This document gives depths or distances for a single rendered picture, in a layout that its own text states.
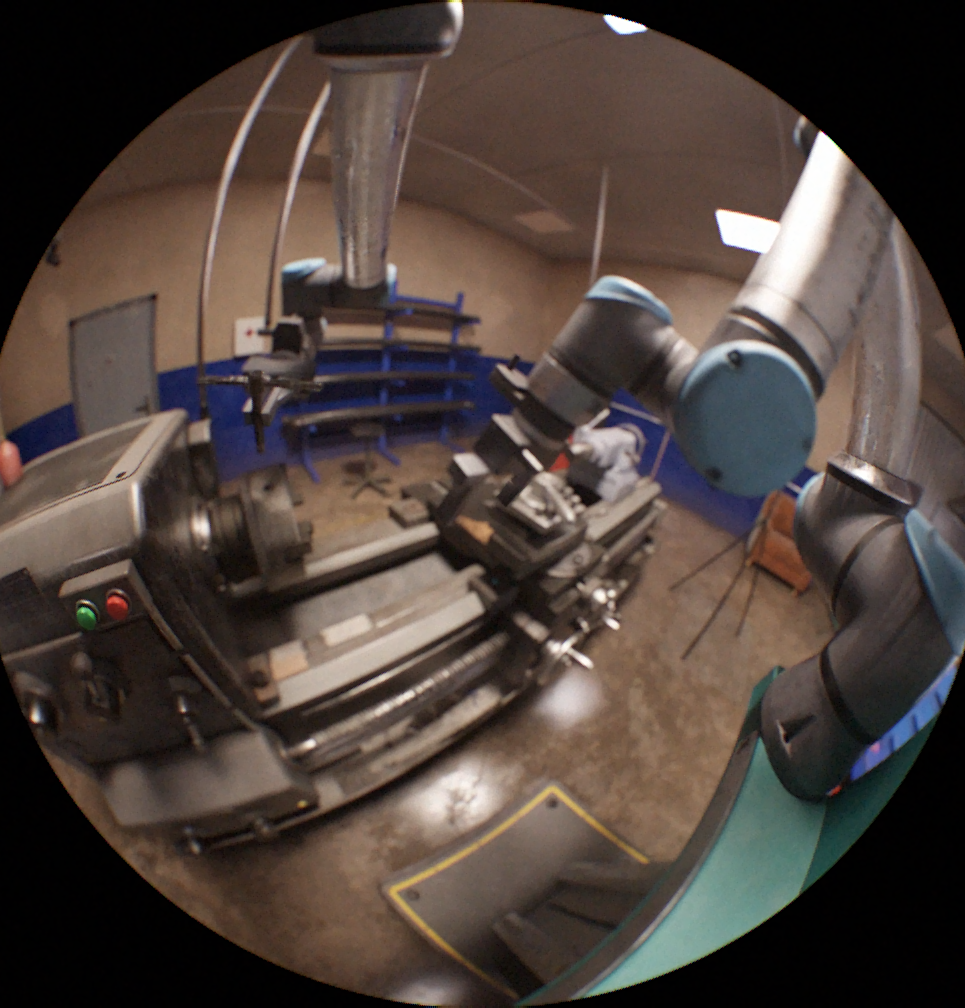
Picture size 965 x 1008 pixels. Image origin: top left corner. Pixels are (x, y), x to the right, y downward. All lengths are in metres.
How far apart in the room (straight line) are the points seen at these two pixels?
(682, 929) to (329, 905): 1.35
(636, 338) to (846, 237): 0.22
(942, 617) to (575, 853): 1.11
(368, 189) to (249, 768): 0.92
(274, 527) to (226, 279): 3.28
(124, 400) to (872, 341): 4.16
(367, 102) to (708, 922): 0.71
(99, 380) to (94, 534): 3.53
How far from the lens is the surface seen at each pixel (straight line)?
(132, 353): 3.77
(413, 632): 0.76
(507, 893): 1.18
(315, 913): 1.59
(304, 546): 0.58
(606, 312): 0.33
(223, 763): 0.75
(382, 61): 0.33
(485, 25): 2.27
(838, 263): 0.26
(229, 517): 0.63
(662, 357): 0.32
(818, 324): 0.23
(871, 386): 0.47
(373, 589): 1.03
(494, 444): 0.34
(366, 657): 0.73
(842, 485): 0.46
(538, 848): 1.19
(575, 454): 1.30
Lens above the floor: 1.46
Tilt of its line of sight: 29 degrees down
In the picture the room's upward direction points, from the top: 9 degrees clockwise
